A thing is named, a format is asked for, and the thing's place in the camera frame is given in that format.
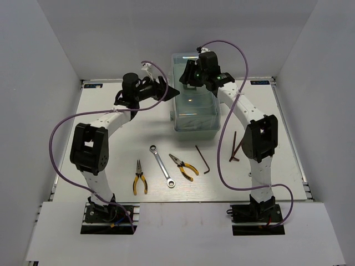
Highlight straight brown hex key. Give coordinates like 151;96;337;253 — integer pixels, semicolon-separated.
229;131;239;162

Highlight right blue label sticker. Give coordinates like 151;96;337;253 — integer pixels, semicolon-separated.
250;80;270;85

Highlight green cantilever toolbox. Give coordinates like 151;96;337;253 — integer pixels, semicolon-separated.
169;53;221;141

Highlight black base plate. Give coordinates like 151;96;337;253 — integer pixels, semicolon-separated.
80;202;134;235
226;204;285;236

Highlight bent brown hex key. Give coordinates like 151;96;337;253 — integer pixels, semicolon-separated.
232;139;243;159

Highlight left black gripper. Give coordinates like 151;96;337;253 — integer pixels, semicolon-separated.
135;74;180;102

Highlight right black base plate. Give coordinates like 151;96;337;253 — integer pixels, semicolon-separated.
226;204;285;236

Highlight left blue label sticker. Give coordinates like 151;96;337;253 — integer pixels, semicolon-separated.
83;84;103;89

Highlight yellow-handled pliers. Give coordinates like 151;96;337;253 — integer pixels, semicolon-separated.
133;160;148;196
169;154;199;182

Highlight blue label sticker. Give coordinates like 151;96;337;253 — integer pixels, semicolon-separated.
250;80;270;85
83;84;103;89

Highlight large silver ratchet wrench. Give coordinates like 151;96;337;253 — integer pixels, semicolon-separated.
149;145;175;188

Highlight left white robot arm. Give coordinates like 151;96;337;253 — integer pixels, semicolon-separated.
70;73;180;222

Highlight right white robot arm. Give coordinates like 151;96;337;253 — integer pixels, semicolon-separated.
179;51;278;222

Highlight left yellow-handled pliers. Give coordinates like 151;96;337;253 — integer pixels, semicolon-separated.
133;160;148;196

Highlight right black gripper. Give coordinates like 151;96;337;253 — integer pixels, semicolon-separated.
179;60;207;88

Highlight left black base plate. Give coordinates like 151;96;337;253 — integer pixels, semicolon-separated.
80;202;134;235

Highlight right yellow-handled pliers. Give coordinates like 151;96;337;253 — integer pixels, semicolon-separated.
169;154;199;182

